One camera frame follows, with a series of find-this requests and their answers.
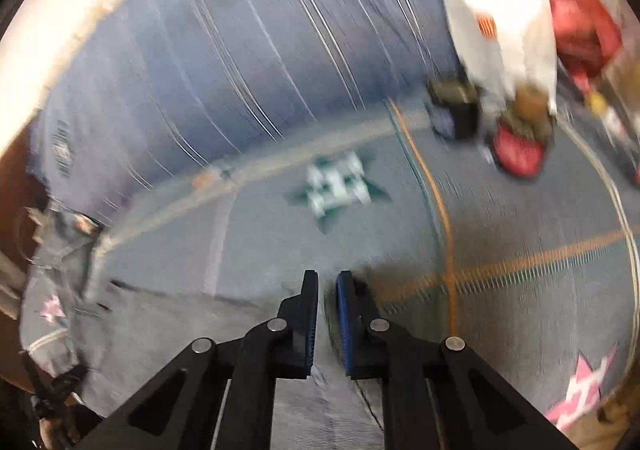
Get grey pants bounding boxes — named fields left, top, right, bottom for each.
left=75, top=275, right=386, bottom=450

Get brown wooden bed frame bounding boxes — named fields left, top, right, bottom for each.
left=0, top=127, right=53, bottom=326

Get white plastic bag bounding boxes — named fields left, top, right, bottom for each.
left=417, top=0, right=559, bottom=117

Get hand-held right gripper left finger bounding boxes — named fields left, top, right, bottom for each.
left=75, top=270, right=319, bottom=450

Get red bag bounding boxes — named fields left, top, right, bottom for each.
left=539, top=0, right=624, bottom=83

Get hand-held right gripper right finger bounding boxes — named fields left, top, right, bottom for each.
left=335, top=270, right=579, bottom=450

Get blue plaid pillow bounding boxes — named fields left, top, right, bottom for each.
left=30, top=0, right=466, bottom=231

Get dark small box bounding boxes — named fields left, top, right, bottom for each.
left=429, top=79, right=482, bottom=140

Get red small pouch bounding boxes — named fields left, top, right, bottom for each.
left=492, top=122, right=547, bottom=179

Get grey star-printed bedsheet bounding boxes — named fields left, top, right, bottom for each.
left=20, top=95, right=640, bottom=450

